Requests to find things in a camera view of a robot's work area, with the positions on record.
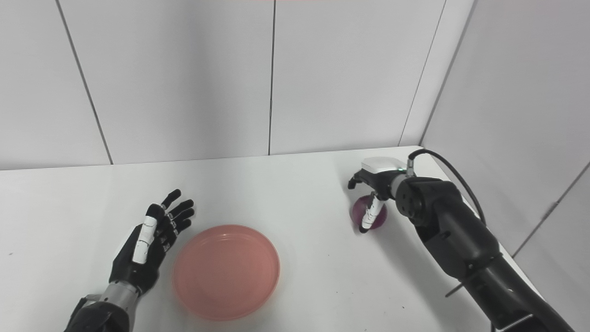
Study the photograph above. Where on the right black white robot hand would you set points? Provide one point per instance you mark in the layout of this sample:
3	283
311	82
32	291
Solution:
380	177

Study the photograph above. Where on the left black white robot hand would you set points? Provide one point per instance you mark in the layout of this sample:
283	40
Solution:
143	253

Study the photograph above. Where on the red onion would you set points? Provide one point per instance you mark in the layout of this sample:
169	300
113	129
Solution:
381	216

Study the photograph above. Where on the pink round plate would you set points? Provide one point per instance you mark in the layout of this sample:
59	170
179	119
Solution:
226	272

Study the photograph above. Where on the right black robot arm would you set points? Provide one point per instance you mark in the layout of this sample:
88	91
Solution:
461	235

